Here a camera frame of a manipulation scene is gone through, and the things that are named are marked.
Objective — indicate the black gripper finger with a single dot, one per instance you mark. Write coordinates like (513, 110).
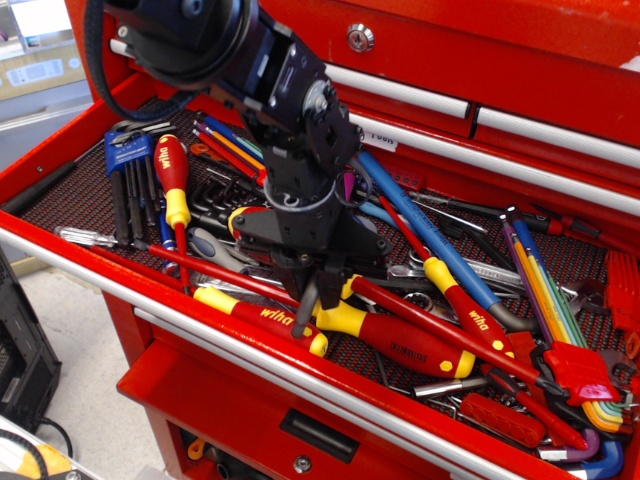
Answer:
(295, 274)
(331, 279)

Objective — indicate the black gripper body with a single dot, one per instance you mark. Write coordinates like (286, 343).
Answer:
(308, 219)

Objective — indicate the violet sleeved Allen key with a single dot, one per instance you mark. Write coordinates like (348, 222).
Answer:
(345, 185)

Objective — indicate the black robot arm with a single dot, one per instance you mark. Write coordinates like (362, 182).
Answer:
(236, 53)

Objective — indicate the black hex key set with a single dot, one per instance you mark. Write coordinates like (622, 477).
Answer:
(211, 203)

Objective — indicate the rainbow hex key set left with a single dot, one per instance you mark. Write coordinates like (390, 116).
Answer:
(239, 152)

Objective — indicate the rainbow hex key set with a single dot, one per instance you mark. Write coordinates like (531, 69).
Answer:
(239, 152)
(556, 319)

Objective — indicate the large blue sleeved Allen key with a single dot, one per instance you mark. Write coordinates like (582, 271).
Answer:
(438, 244)

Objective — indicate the rainbow hex key set right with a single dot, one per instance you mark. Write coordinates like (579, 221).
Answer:
(556, 319)

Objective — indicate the purple short hex key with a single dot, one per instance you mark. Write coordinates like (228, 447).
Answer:
(572, 454)

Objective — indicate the blue short hex key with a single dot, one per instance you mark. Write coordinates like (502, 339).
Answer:
(609, 465)

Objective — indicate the big red yellow screwdriver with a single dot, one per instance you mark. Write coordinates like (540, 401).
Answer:
(365, 295)

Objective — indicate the long red Wiha screwdriver front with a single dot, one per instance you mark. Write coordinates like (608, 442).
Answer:
(275, 320)

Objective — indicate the red yellow screwdriver centre front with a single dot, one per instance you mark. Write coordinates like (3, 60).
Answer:
(404, 343)

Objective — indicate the white drawer label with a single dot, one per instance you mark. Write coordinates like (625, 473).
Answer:
(379, 141)

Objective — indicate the red Wiha screwdriver right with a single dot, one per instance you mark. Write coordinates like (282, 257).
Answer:
(474, 319)

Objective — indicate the small red yellow Wiha screwdriver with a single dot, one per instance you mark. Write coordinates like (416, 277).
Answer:
(172, 168)

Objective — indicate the open red tool drawer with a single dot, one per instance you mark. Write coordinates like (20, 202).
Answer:
(266, 401)

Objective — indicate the red metal tool chest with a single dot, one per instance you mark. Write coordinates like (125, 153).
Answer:
(506, 53)

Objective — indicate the blue holder black hex keys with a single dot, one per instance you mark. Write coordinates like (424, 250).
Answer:
(136, 194)

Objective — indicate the round silver lock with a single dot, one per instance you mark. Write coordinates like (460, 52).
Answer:
(360, 38)

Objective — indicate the red bit holder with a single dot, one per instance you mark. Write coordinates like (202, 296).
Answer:
(519, 427)

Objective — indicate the red black probe tool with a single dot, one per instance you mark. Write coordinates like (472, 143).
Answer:
(552, 223)

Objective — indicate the black box on floor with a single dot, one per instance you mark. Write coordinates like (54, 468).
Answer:
(30, 370)

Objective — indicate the red comb shaped holder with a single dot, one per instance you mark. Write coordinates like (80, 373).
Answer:
(622, 295)

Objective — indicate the grey blue handled tool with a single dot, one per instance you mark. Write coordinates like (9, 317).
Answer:
(209, 248)

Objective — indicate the clear handled screwdriver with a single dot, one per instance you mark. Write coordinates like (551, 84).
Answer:
(93, 238)

